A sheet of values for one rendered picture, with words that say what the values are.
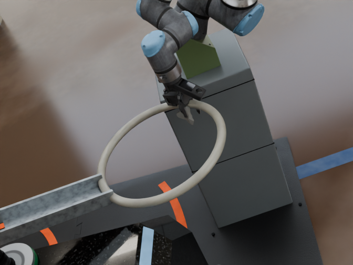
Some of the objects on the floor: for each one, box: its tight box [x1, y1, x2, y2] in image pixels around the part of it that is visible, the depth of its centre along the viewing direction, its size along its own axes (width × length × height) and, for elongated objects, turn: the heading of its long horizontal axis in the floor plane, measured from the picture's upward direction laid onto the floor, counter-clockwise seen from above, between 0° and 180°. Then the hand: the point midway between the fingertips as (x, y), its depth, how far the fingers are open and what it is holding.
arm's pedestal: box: [155, 28, 302, 236], centre depth 267 cm, size 50×50×85 cm
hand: (196, 116), depth 206 cm, fingers closed on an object, 5 cm apart
